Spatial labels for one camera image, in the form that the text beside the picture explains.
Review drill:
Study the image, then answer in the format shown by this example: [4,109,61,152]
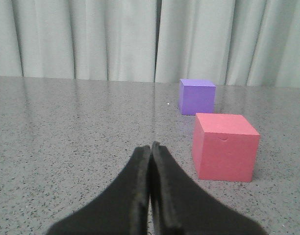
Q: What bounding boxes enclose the grey curtain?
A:
[0,0,300,87]

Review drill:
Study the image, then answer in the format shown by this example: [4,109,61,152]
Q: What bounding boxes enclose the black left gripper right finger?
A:
[150,142,266,235]

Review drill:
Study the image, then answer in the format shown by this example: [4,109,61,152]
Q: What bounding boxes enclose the purple foam cube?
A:
[178,79,216,115]

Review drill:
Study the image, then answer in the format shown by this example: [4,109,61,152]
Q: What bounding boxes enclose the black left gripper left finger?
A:
[47,145,150,235]

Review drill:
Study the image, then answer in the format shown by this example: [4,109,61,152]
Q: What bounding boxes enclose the pink foam cube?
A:
[192,113,260,182]

